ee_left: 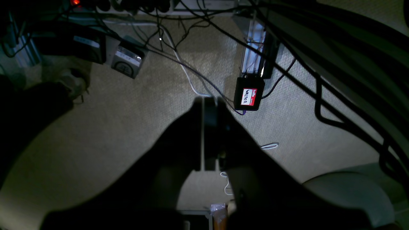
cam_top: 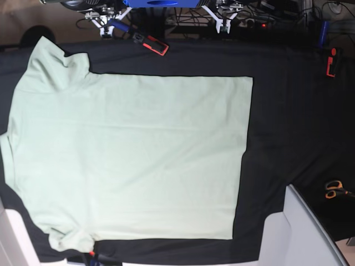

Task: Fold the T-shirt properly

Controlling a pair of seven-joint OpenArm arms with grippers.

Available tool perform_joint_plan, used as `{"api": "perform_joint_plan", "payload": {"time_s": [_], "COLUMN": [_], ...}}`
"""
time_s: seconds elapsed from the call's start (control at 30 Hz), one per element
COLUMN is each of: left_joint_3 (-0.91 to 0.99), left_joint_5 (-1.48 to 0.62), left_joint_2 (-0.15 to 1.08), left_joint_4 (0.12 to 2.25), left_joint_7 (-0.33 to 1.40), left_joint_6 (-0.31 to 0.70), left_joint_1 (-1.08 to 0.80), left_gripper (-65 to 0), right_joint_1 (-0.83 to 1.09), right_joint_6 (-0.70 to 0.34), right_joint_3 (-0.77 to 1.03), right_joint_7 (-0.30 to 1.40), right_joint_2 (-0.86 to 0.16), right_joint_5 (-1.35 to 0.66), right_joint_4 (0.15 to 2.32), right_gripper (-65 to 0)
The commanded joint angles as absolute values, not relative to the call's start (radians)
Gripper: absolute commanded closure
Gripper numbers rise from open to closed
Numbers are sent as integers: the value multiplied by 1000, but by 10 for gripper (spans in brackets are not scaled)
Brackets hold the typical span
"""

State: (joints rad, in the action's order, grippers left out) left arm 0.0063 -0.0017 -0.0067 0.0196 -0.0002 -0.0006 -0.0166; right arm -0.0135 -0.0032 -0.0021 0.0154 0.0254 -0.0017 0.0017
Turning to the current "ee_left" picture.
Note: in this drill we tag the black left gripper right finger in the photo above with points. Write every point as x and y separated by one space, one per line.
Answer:
266 195

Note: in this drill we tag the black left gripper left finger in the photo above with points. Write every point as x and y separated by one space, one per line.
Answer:
145 197

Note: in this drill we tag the black box with name label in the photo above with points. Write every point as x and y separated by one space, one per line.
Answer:
248 93

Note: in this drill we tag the aluminium table leg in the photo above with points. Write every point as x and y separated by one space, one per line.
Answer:
254 35

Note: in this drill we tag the grey power adapter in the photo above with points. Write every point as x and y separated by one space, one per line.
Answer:
128 57

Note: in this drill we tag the black power adapter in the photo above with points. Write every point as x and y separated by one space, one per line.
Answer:
84 43

